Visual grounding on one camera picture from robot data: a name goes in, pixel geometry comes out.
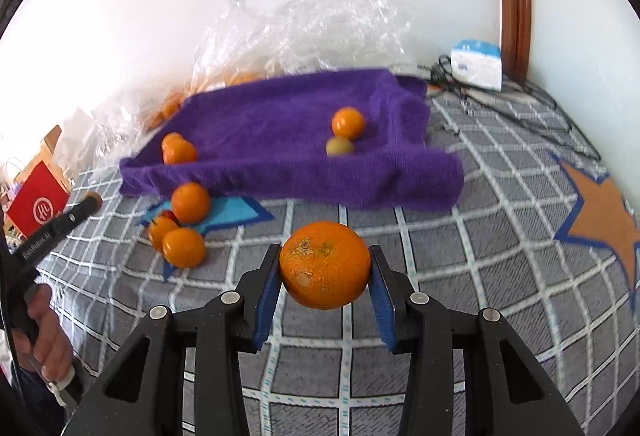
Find red paper bag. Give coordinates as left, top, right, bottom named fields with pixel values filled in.
left=6, top=161, right=71, bottom=237

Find brown wooden door frame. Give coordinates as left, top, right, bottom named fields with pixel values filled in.
left=489, top=0, right=533, bottom=84

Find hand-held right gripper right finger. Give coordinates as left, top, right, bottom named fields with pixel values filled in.
left=370, top=245, right=586, bottom=436

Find pile of bagged mandarins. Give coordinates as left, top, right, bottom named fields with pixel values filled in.
left=145, top=71, right=261, bottom=132

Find person's left hand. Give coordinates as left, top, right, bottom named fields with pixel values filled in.
left=12, top=283, right=76, bottom=383

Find brown cardboard box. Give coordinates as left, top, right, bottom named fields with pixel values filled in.
left=42, top=125, right=76, bottom=182

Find purple towel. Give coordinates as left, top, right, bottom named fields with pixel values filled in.
left=119, top=69, right=465, bottom=212

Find small yellow-green longan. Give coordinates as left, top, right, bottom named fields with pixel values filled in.
left=325, top=136, right=355, bottom=157

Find grey checkered blanket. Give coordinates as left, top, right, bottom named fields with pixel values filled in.
left=30, top=81, right=640, bottom=436

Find black cable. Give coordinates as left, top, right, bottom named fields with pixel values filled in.
left=430, top=54, right=603, bottom=162

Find blue and white tissue box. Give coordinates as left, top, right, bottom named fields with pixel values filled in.
left=450, top=39, right=503, bottom=92

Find crumpled clear plastic bag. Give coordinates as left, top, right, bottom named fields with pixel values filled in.
left=75, top=86, right=191, bottom=177

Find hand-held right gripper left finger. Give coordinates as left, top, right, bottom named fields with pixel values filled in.
left=62, top=243, right=283, bottom=436

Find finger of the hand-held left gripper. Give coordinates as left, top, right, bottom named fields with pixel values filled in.
left=69, top=193, right=104, bottom=226

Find large clear plastic bag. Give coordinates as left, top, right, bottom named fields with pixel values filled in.
left=187, top=0, right=426, bottom=97

